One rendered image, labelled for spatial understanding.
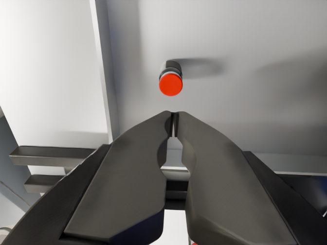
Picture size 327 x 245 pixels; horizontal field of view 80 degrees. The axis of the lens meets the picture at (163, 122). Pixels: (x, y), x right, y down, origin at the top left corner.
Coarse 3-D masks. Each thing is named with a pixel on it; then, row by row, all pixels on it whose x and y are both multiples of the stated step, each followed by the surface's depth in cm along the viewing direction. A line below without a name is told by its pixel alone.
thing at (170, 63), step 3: (168, 60) 20; (171, 60) 20; (168, 63) 19; (171, 63) 19; (174, 63) 19; (177, 63) 19; (168, 66) 18; (171, 66) 18; (174, 66) 18; (177, 66) 19; (180, 66) 20; (180, 69) 19
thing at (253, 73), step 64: (128, 0) 18; (192, 0) 17; (256, 0) 17; (320, 0) 17; (128, 64) 21; (192, 64) 20; (256, 64) 20; (320, 64) 20; (128, 128) 25; (256, 128) 24; (320, 128) 24
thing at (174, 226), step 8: (168, 200) 30; (176, 200) 30; (184, 200) 30; (168, 208) 28; (176, 208) 28; (184, 208) 29; (168, 216) 35; (176, 216) 34; (184, 216) 34; (168, 224) 36; (176, 224) 36; (184, 224) 36; (168, 232) 37; (176, 232) 37; (184, 232) 37; (160, 240) 39; (168, 240) 39; (176, 240) 39; (184, 240) 39
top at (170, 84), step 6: (162, 78) 17; (168, 78) 17; (174, 78) 17; (180, 78) 17; (162, 84) 17; (168, 84) 17; (174, 84) 17; (180, 84) 17; (162, 90) 17; (168, 90) 17; (174, 90) 17; (180, 90) 17
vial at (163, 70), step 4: (164, 64) 19; (160, 68) 20; (164, 68) 18; (168, 68) 18; (172, 68) 18; (176, 68) 18; (160, 72) 18; (164, 72) 18; (168, 72) 17; (172, 72) 17; (176, 72) 17; (180, 72) 18; (160, 76) 18; (180, 76) 17
